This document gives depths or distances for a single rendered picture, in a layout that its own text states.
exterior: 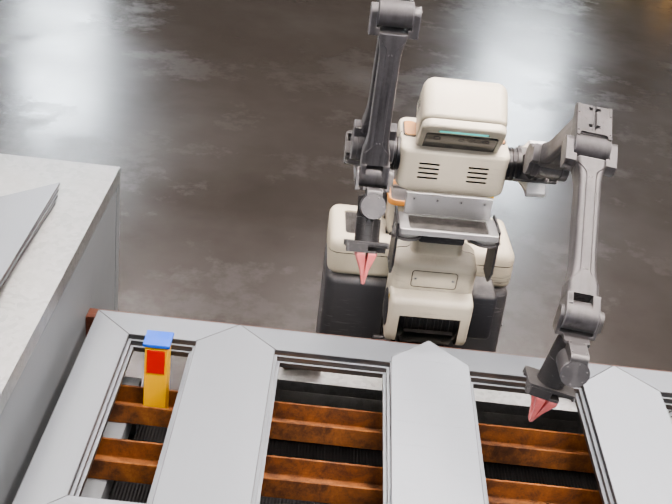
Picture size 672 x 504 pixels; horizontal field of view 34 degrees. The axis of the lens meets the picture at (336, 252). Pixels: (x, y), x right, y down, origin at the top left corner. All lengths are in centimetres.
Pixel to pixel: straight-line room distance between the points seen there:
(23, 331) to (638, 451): 128
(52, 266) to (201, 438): 50
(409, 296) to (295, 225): 214
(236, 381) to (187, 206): 275
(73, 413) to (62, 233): 45
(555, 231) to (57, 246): 326
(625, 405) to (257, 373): 83
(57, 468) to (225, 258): 261
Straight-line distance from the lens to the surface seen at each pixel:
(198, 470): 219
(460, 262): 294
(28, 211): 262
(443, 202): 281
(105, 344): 254
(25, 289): 236
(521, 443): 267
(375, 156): 252
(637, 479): 238
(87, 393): 238
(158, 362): 250
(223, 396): 238
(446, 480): 224
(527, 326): 451
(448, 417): 241
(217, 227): 495
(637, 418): 256
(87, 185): 280
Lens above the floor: 223
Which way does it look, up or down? 28 degrees down
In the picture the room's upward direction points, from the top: 7 degrees clockwise
